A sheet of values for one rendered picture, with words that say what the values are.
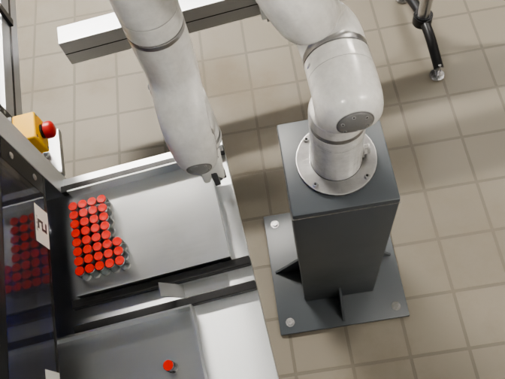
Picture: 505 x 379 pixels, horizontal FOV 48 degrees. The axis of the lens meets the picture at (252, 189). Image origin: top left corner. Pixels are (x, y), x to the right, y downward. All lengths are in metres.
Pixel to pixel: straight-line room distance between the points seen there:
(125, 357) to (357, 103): 0.71
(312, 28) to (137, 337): 0.74
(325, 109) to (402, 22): 1.78
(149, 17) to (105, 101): 1.87
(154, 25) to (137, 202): 0.63
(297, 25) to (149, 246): 0.66
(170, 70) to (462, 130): 1.71
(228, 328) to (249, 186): 1.14
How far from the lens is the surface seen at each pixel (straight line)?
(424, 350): 2.12
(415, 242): 2.22
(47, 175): 1.38
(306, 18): 0.85
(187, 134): 0.96
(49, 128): 1.38
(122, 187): 1.39
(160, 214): 1.34
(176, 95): 0.94
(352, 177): 1.33
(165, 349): 1.25
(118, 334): 1.29
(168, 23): 0.84
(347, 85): 0.96
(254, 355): 1.21
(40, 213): 1.27
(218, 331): 1.23
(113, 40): 2.17
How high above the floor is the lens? 2.07
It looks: 65 degrees down
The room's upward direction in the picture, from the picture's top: 16 degrees counter-clockwise
